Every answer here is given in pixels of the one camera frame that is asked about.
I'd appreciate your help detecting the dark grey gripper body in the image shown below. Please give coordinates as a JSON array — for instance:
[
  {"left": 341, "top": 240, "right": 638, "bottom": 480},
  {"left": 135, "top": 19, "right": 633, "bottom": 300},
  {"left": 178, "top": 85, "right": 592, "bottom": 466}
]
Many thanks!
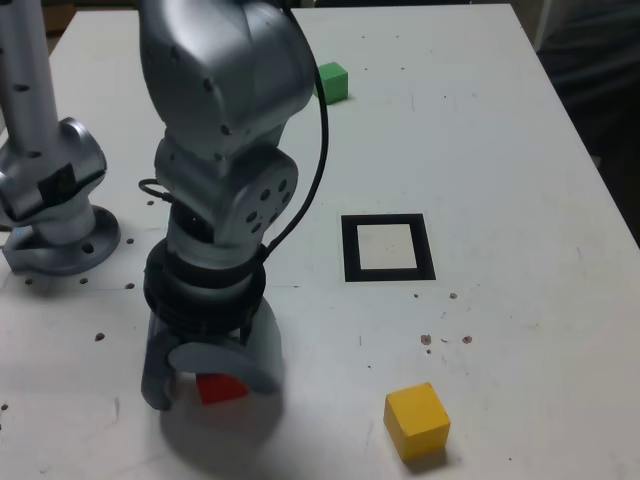
[{"left": 149, "top": 318, "right": 252, "bottom": 351}]

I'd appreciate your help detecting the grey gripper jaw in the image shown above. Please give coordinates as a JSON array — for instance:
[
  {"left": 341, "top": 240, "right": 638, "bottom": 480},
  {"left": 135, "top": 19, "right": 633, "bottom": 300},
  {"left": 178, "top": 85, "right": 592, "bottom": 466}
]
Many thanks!
[
  {"left": 140, "top": 322, "right": 200, "bottom": 412},
  {"left": 167, "top": 299, "right": 287, "bottom": 398}
]

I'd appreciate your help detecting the red cube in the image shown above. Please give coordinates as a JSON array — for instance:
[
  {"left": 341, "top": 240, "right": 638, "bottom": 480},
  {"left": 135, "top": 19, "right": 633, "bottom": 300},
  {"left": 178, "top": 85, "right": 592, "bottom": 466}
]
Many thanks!
[{"left": 195, "top": 373, "right": 250, "bottom": 406}]

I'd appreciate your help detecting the yellow cube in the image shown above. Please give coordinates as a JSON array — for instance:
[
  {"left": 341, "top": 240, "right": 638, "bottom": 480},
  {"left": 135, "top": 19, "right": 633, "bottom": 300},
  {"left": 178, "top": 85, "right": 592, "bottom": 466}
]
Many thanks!
[{"left": 383, "top": 382, "right": 452, "bottom": 462}]

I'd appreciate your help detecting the green cube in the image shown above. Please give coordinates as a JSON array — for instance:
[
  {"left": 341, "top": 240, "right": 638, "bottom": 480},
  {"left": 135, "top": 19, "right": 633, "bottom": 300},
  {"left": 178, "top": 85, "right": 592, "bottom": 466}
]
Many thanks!
[{"left": 312, "top": 61, "right": 350, "bottom": 106}]

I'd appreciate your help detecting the black tape square outline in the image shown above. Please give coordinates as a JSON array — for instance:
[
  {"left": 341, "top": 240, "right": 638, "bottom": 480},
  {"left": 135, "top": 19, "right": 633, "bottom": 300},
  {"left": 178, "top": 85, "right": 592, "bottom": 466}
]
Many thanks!
[{"left": 340, "top": 213, "right": 437, "bottom": 283}]

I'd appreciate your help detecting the brown cardboard box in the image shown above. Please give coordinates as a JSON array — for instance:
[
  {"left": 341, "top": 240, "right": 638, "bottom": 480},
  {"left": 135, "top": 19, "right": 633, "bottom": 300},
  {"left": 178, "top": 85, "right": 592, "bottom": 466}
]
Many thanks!
[{"left": 42, "top": 4, "right": 77, "bottom": 37}]

